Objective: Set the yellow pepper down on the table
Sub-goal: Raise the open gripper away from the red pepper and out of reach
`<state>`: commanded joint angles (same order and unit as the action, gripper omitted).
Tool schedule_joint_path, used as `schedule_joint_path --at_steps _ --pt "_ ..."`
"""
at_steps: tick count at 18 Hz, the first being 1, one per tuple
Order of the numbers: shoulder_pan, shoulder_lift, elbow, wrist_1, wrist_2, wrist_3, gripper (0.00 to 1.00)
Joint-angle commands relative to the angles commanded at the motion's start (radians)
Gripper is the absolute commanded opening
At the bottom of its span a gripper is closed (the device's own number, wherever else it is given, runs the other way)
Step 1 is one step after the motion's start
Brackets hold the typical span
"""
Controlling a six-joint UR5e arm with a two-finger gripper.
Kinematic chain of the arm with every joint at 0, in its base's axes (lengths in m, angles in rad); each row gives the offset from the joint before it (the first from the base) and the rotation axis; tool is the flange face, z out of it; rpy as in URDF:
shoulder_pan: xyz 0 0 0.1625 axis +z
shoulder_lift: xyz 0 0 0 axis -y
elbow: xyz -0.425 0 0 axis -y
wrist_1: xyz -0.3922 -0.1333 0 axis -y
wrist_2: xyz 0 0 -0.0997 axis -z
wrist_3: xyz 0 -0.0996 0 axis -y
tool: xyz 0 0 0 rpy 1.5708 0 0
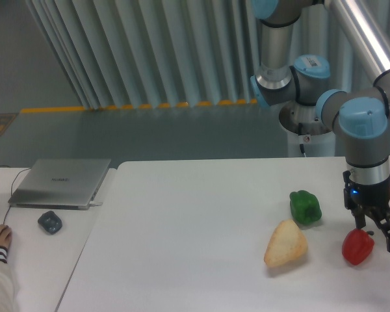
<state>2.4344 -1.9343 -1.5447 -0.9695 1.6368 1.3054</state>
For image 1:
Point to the pleated grey curtain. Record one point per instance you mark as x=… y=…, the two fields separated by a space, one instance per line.
x=155 y=53

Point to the red bell pepper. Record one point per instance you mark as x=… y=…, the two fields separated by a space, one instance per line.
x=357 y=246

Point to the silver closed laptop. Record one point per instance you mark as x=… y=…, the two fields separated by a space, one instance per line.
x=61 y=184

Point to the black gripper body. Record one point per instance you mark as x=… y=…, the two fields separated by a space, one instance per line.
x=366 y=200

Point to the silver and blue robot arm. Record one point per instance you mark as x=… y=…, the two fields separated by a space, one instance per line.
x=359 y=119

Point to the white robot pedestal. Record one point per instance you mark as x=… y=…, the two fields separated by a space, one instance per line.
x=307 y=136

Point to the dark grey small case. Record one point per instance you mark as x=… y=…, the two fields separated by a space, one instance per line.
x=50 y=222

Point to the green bell pepper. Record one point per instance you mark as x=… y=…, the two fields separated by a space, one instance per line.
x=305 y=207

